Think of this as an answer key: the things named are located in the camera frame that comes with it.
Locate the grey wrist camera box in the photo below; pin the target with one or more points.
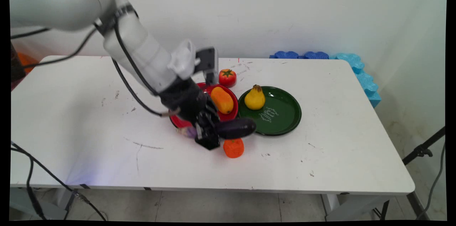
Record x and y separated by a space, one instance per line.
207 62

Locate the dark blue foam mat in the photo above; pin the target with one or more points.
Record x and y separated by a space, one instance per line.
315 55
285 54

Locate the red toy tomato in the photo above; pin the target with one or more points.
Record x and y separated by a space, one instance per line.
227 77

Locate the purple toy eggplant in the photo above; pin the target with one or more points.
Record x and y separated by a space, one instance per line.
237 128

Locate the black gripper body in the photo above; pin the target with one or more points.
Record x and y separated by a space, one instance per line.
185 99

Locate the orange toy mango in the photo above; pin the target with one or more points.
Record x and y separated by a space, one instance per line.
222 100

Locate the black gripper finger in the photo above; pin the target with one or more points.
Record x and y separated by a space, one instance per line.
212 105
206 135

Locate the red round plate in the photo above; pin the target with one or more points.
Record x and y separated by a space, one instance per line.
228 114

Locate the dark brown object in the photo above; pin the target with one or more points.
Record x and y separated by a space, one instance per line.
17 66

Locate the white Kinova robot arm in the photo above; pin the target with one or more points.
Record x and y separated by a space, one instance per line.
107 30

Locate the green round plate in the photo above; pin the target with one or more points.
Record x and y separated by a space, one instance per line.
279 115

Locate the light blue foam mat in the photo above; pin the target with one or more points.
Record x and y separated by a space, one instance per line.
363 76

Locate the orange toy tangerine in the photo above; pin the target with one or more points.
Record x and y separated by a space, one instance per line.
234 148

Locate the yellow toy pear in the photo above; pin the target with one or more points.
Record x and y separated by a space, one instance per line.
254 98

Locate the black tripod stand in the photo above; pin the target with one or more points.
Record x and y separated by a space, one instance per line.
422 151

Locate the black metal table leg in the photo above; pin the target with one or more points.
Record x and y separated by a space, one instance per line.
70 203
415 204

